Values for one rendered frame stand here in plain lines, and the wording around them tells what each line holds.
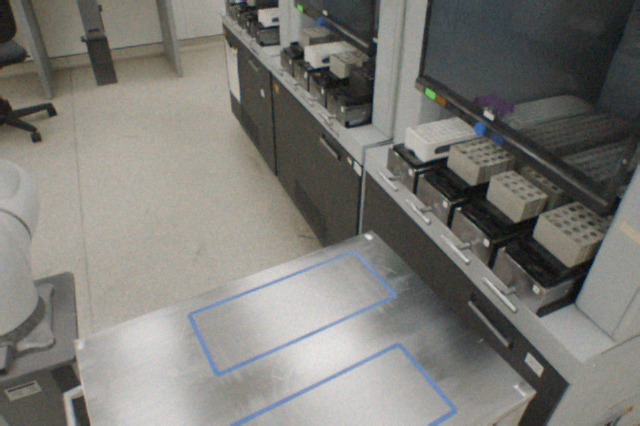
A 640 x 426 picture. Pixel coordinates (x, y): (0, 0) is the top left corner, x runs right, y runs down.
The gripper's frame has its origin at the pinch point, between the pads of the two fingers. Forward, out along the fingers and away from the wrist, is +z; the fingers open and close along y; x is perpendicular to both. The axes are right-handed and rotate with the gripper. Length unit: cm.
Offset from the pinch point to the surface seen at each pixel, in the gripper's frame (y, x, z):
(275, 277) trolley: 19.4, 20.1, 38.1
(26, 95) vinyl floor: -311, -62, 120
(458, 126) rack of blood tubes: -11, 84, 34
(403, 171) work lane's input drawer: -9, 66, 43
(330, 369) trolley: 42, 21, 38
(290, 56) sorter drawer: -93, 66, 39
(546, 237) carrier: 33, 74, 36
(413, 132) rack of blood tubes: -12, 70, 34
